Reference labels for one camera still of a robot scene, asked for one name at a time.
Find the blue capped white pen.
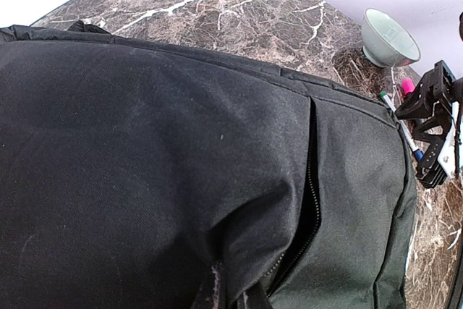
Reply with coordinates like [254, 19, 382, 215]
[379, 91, 423, 162]

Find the pink black highlighter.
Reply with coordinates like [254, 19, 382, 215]
[401, 77, 415, 100]

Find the black student bag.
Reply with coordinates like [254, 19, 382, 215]
[1, 23, 416, 308]

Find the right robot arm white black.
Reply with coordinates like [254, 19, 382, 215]
[452, 13, 463, 108]

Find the pale green bowl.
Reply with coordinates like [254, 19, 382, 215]
[361, 8, 421, 68]

